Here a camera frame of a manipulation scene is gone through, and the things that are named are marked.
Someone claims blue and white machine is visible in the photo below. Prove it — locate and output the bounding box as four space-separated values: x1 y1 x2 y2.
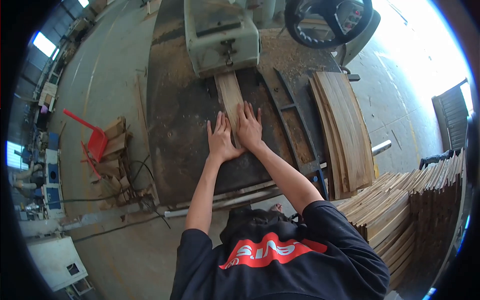
7 130 67 222

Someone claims green woodworking machine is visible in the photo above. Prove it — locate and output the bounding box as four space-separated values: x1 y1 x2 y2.
145 0 332 211

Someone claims person's body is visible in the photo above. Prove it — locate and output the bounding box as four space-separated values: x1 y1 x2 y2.
170 200 391 300

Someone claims pile of wood scraps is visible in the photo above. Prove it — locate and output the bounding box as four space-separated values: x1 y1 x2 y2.
89 116 159 211

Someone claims stack of curved wooden boards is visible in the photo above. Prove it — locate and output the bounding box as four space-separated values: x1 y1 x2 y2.
308 71 376 200

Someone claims white pipe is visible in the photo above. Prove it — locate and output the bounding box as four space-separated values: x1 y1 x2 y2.
371 139 393 157

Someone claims black cable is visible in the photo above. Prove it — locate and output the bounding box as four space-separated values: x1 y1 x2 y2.
45 155 172 244

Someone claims dark slatted gate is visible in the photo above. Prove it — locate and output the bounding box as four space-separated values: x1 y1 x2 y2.
431 78 472 153

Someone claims red dustpan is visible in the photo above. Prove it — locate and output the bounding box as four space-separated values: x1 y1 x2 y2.
62 108 109 163

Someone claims person's left hand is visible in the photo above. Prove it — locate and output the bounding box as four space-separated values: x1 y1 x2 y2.
207 111 247 165

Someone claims red broom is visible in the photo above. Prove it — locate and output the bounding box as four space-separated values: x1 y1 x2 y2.
80 140 103 181

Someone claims large pile of wooden slats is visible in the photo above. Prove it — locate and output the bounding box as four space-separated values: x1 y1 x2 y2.
335 148 466 294

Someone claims black hand wheel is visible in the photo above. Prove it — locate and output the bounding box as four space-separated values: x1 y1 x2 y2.
284 0 374 50

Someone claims white cabinet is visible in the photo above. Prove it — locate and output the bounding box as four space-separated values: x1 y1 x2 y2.
26 235 89 292

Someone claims person's right hand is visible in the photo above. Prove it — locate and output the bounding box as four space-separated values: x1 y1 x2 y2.
235 100 265 152

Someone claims grey control panel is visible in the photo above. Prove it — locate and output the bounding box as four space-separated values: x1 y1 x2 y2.
335 0 367 35

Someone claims bright window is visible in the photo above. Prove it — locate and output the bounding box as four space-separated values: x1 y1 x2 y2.
31 31 58 58

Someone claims curved wooden plank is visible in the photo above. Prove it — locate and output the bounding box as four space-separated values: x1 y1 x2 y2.
214 71 247 149

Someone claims black metal fence frame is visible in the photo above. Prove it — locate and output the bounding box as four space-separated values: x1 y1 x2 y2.
258 67 329 201

